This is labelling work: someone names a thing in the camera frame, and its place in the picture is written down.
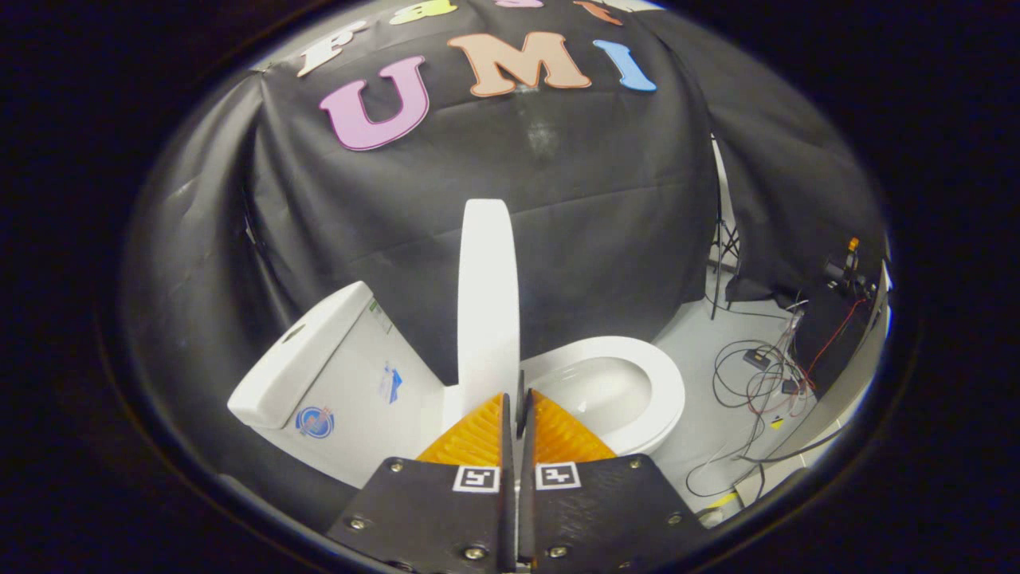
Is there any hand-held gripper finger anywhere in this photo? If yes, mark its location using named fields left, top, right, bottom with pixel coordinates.
left=518, top=389, right=710, bottom=573
left=327, top=392, right=516, bottom=573

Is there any white toilet lid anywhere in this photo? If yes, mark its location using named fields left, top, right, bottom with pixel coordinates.
left=457, top=199, right=523, bottom=417

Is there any white ceramic toilet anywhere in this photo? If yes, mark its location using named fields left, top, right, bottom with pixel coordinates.
left=227, top=281, right=686, bottom=489

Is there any white toilet tank cover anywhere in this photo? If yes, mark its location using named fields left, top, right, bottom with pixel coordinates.
left=227, top=281, right=376, bottom=431

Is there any yellow black hazard tape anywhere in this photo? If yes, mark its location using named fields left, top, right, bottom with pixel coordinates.
left=700, top=489, right=743, bottom=521

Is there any black backdrop cloth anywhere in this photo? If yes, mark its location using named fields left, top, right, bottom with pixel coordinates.
left=124, top=0, right=887, bottom=511

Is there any black cloth covered stand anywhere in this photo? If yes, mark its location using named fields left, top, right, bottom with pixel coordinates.
left=795, top=261, right=882, bottom=399

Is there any orange black gripper device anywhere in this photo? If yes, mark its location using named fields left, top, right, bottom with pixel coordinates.
left=824, top=236, right=874, bottom=301

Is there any white toilet seat ring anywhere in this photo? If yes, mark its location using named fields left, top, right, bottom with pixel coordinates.
left=521, top=336, right=687, bottom=458

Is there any black floor cable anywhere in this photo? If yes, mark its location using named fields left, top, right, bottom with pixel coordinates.
left=684, top=293, right=847, bottom=500

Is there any red cable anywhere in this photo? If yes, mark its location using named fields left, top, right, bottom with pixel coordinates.
left=747, top=297, right=867, bottom=420

